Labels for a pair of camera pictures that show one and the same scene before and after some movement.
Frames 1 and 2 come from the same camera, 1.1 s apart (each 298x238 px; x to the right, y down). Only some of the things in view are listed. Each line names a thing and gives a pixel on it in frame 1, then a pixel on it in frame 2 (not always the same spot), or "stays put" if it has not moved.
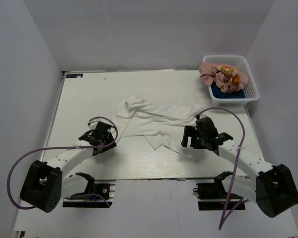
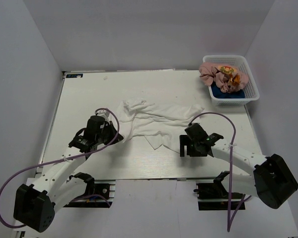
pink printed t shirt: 228,78 stays put
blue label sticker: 74,75 stays put
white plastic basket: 251,90 stays put
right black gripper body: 197,140 to 192,149
